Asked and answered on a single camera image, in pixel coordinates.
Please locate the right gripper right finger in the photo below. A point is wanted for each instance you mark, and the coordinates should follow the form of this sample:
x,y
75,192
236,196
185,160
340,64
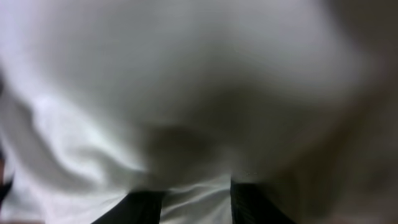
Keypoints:
x,y
250,206

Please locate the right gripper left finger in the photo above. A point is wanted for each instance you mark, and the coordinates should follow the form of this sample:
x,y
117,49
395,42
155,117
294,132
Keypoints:
x,y
136,208

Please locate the white t-shirt black print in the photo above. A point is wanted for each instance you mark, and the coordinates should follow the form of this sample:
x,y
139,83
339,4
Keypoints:
x,y
100,99

